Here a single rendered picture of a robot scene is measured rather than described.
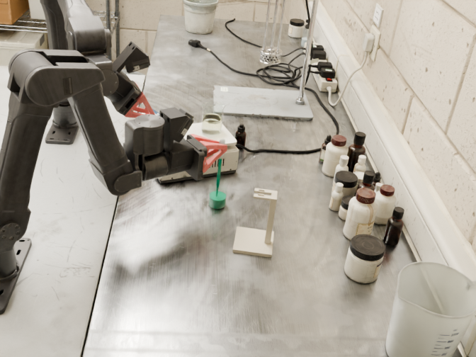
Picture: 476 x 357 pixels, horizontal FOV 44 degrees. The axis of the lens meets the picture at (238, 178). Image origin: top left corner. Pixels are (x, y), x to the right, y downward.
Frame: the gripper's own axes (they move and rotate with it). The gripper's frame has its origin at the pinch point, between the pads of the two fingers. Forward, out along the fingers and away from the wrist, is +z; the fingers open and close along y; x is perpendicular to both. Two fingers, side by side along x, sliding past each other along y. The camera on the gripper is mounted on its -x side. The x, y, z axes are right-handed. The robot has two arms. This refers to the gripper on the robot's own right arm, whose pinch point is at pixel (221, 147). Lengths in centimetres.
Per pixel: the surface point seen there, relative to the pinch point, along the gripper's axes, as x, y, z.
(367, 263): 9.6, -36.1, 10.1
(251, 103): 13, 39, 39
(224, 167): 12.4, 9.6, 8.7
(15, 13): 44, 247, 31
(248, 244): 14.1, -16.0, -2.9
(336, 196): 10.6, -14.9, 22.4
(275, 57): -2, 36, 44
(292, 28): 10, 87, 95
